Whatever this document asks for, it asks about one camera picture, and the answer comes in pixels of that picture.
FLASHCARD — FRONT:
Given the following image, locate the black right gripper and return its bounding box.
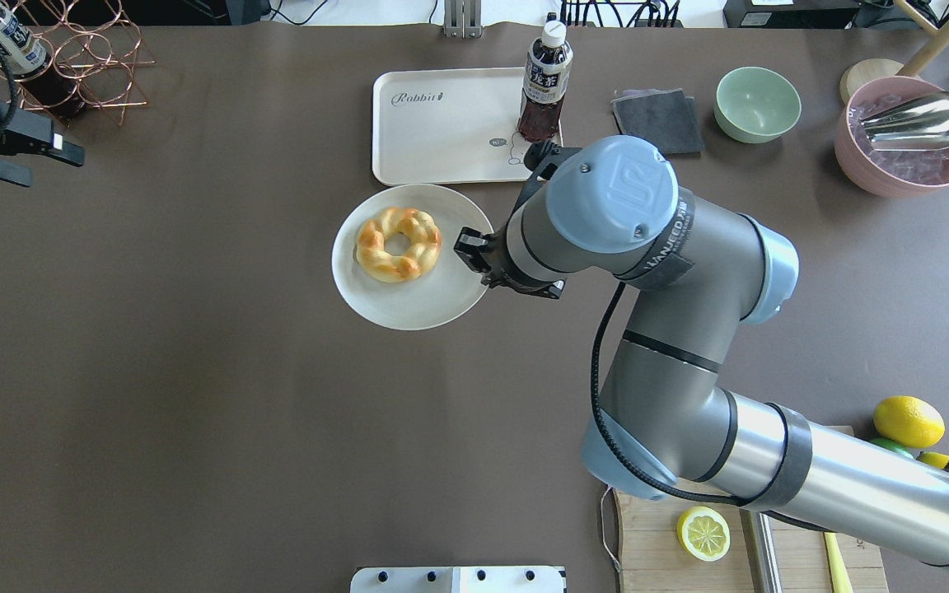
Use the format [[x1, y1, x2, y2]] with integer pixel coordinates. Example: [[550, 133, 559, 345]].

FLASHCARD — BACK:
[[453, 226, 507, 287]]

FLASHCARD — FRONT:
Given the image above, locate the white round plate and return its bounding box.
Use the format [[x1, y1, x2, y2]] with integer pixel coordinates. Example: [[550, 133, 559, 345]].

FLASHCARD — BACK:
[[332, 184, 491, 330]]

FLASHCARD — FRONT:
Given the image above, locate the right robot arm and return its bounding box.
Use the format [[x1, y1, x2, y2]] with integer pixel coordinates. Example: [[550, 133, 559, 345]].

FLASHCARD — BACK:
[[453, 135, 949, 573]]

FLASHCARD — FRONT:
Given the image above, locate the glazed twisted donut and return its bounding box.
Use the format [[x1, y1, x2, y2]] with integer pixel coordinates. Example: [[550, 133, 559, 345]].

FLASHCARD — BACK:
[[354, 207, 443, 284]]

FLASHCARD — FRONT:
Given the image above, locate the cream rabbit tray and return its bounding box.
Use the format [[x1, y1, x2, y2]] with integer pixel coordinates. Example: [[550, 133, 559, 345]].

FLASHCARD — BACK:
[[372, 68, 530, 185]]

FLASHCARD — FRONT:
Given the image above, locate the tea bottle on tray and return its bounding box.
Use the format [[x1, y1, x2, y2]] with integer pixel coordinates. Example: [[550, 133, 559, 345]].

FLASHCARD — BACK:
[[517, 12, 573, 143]]

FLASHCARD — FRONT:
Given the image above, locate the tea bottle in rack back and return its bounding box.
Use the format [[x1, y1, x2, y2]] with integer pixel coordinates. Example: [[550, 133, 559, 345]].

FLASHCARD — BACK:
[[0, 1, 87, 120]]

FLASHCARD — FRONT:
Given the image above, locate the dark grey cloth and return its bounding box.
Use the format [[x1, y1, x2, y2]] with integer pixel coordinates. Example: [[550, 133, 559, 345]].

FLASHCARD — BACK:
[[610, 89, 704, 156]]

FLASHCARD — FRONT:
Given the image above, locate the mint green bowl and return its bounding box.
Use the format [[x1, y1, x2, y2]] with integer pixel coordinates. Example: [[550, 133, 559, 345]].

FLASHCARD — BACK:
[[714, 67, 802, 145]]

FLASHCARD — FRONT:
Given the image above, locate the wooden cutting board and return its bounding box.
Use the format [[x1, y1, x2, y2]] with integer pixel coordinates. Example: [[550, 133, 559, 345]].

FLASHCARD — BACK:
[[601, 425, 890, 593]]

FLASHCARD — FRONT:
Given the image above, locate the half lemon slice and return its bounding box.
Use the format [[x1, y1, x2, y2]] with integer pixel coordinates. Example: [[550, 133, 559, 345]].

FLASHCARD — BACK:
[[676, 506, 731, 562]]

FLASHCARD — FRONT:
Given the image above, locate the pink bowl with ice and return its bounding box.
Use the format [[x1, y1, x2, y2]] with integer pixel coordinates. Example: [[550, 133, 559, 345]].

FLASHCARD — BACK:
[[834, 76, 949, 198]]

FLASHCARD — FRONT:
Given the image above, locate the green lime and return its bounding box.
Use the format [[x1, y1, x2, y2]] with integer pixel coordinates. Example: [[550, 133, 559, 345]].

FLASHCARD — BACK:
[[868, 437, 916, 460]]

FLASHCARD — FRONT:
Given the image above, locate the yellow lemon near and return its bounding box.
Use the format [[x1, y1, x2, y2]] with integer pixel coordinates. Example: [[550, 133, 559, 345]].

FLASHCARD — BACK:
[[872, 395, 946, 448]]

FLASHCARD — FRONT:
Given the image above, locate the yellow lemon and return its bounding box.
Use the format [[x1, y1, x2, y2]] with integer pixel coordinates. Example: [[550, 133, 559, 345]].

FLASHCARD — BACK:
[[916, 451, 949, 469], [872, 395, 946, 448]]

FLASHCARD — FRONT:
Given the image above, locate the steel ice scoop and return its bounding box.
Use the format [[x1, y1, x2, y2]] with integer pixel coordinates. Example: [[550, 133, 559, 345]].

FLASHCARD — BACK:
[[860, 91, 949, 152]]

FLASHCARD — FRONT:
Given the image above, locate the yellow plastic knife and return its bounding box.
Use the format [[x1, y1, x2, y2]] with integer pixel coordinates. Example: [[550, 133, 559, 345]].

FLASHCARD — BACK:
[[822, 530, 854, 593]]

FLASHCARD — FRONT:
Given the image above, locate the yellow lemon far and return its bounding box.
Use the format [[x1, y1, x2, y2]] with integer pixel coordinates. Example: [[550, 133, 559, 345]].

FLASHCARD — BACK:
[[916, 451, 949, 469]]

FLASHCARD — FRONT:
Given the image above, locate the wooden mug tree stand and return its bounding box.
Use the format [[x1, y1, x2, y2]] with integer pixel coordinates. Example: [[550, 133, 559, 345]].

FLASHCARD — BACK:
[[839, 1, 949, 104]]

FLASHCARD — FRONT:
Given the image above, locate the copper wire bottle rack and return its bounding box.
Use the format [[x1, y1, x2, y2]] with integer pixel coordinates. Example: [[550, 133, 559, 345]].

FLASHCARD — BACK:
[[1, 1, 158, 125]]

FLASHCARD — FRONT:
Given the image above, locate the aluminium frame post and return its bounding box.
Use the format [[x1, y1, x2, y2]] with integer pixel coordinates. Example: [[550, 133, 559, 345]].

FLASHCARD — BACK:
[[442, 0, 484, 39]]

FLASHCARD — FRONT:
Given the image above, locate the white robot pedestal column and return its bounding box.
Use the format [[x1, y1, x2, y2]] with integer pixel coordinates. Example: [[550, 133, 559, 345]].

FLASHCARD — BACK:
[[349, 564, 568, 592]]

